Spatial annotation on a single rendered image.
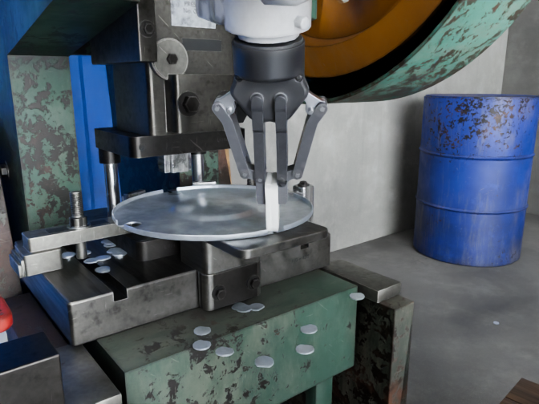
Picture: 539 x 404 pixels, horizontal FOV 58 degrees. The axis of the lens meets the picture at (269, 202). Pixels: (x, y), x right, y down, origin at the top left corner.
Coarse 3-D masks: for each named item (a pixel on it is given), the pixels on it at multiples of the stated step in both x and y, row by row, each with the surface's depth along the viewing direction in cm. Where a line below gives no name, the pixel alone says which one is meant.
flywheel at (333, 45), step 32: (320, 0) 99; (352, 0) 93; (384, 0) 87; (416, 0) 78; (448, 0) 75; (320, 32) 100; (352, 32) 94; (384, 32) 84; (416, 32) 80; (320, 64) 97; (352, 64) 90; (384, 64) 89
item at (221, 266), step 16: (304, 224) 65; (224, 240) 59; (240, 240) 59; (256, 240) 59; (272, 240) 59; (288, 240) 59; (304, 240) 61; (192, 256) 70; (208, 256) 67; (224, 256) 69; (240, 256) 56; (256, 256) 57; (208, 272) 68; (224, 272) 69; (240, 272) 71; (256, 272) 73; (208, 288) 69; (224, 288) 70; (240, 288) 72; (256, 288) 73; (208, 304) 69; (224, 304) 71
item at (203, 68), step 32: (160, 0) 66; (192, 0) 69; (160, 32) 67; (192, 32) 70; (224, 32) 73; (128, 64) 71; (160, 64) 66; (192, 64) 71; (224, 64) 74; (128, 96) 73; (160, 96) 69; (192, 96) 67; (128, 128) 75; (160, 128) 69; (192, 128) 69
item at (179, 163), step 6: (162, 156) 78; (168, 156) 78; (174, 156) 78; (180, 156) 79; (186, 156) 80; (162, 162) 79; (168, 162) 79; (174, 162) 78; (180, 162) 79; (186, 162) 80; (162, 168) 79; (168, 168) 79; (174, 168) 79; (180, 168) 79; (186, 168) 80
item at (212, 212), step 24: (168, 192) 83; (192, 192) 83; (216, 192) 83; (240, 192) 83; (120, 216) 68; (144, 216) 68; (168, 216) 68; (192, 216) 67; (216, 216) 67; (240, 216) 68; (264, 216) 68; (288, 216) 68; (192, 240) 59; (216, 240) 59
